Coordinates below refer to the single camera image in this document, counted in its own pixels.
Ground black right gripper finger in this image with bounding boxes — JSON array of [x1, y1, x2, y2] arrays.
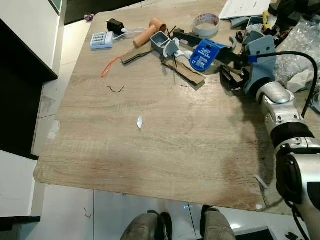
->
[[172, 29, 251, 65]]

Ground blue printed package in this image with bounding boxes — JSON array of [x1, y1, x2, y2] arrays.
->
[[190, 39, 228, 72]]

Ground flat grey plastic parts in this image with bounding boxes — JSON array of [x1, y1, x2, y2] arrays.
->
[[230, 16, 266, 32]]

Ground grey tape roll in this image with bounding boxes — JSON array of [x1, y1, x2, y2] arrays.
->
[[193, 13, 221, 38]]

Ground long brown cardboard strip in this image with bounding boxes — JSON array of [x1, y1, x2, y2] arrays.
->
[[161, 57, 207, 87]]

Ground white printed papers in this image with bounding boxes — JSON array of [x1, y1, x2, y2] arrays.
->
[[219, 0, 273, 21]]

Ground clear crumpled plastic bag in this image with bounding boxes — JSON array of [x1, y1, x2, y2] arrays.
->
[[275, 20, 320, 93]]

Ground black equipment pile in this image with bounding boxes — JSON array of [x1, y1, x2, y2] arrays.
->
[[270, 0, 320, 33]]

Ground grey-blue open plastic box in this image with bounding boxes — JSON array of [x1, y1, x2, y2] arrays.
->
[[150, 31, 173, 56]]

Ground grey curved plastic part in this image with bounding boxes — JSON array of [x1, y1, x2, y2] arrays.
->
[[307, 92, 320, 113]]

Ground short brown cardboard piece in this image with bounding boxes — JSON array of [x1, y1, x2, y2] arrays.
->
[[120, 46, 155, 65]]

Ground small white tag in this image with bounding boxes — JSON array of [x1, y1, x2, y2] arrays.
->
[[254, 174, 269, 190]]

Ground black power adapter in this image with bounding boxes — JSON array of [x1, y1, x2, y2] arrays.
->
[[106, 18, 127, 35]]

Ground white battery charger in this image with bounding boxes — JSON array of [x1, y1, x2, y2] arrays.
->
[[90, 31, 114, 50]]

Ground grey right robot leg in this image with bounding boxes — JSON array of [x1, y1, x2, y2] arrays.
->
[[200, 205, 236, 240]]

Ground white cabinet with black side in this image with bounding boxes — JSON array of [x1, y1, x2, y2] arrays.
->
[[0, 0, 67, 161]]

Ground low white cabinet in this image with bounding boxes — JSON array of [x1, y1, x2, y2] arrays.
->
[[0, 149, 43, 221]]

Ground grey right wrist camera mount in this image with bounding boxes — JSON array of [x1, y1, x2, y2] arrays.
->
[[241, 31, 279, 97]]

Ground yellow handled tool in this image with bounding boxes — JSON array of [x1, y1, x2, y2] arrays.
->
[[262, 11, 271, 31]]

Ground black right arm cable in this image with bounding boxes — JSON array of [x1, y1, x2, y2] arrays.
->
[[248, 51, 320, 119]]

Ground white adapter cable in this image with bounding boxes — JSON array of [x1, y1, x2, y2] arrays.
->
[[122, 28, 146, 37]]

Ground thin black wire piece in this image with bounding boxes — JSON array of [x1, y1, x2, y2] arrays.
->
[[106, 85, 125, 94]]

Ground orange cord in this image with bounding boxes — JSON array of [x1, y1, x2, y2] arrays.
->
[[101, 52, 126, 77]]

